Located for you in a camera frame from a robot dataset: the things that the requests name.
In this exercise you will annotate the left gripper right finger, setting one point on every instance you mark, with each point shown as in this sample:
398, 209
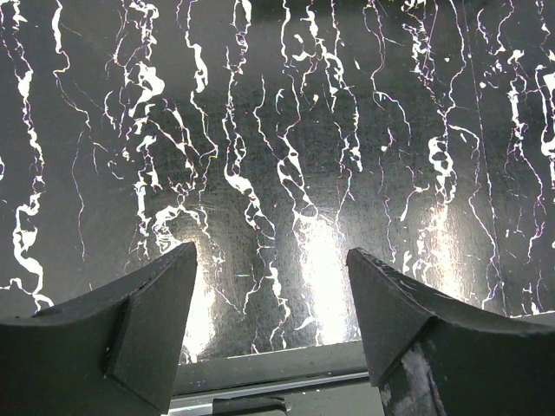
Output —
430, 354

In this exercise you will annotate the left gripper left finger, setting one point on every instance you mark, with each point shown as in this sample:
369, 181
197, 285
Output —
112, 351

